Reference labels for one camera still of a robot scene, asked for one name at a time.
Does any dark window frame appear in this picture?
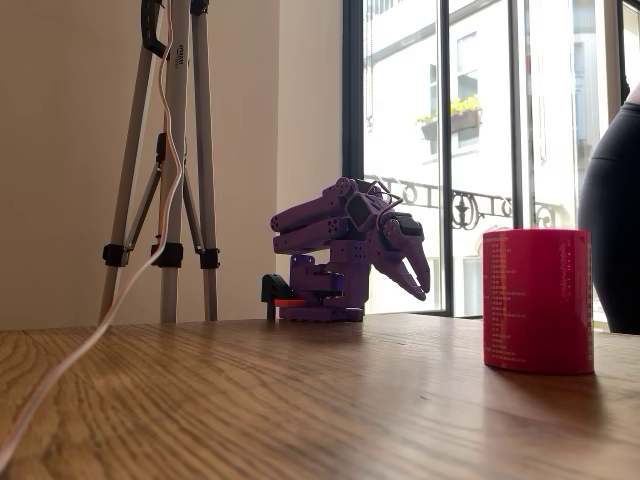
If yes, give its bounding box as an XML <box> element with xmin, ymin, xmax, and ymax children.
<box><xmin>342</xmin><ymin>0</ymin><xmax>640</xmax><ymax>319</ymax></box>

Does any red cup white print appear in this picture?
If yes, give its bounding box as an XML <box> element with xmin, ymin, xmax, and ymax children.
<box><xmin>481</xmin><ymin>227</ymin><xmax>596</xmax><ymax>376</ymax></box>

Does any black orange table clamp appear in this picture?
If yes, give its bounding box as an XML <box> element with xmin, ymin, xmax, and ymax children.
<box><xmin>260</xmin><ymin>273</ymin><xmax>306</xmax><ymax>321</ymax></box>

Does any white cable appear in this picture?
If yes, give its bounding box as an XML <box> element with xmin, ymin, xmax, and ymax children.
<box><xmin>0</xmin><ymin>0</ymin><xmax>184</xmax><ymax>464</ymax></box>

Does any silver camera tripod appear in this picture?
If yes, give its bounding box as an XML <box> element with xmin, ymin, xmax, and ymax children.
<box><xmin>97</xmin><ymin>0</ymin><xmax>221</xmax><ymax>324</ymax></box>

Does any person in dark clothes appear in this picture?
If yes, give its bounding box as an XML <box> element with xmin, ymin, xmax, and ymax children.
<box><xmin>577</xmin><ymin>82</ymin><xmax>640</xmax><ymax>335</ymax></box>

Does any robot servo wire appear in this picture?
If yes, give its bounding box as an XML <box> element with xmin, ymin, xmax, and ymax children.
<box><xmin>368</xmin><ymin>178</ymin><xmax>404</xmax><ymax>217</ymax></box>

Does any window flower box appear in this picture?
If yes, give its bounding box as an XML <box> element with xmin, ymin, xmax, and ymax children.
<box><xmin>415</xmin><ymin>96</ymin><xmax>484</xmax><ymax>142</ymax></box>

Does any black iron balcony railing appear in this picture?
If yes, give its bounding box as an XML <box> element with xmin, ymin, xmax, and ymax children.
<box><xmin>364</xmin><ymin>173</ymin><xmax>567</xmax><ymax>232</ymax></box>

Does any window blind chain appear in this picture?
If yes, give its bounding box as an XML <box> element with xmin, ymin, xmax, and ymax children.
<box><xmin>366</xmin><ymin>0</ymin><xmax>376</xmax><ymax>132</ymax></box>

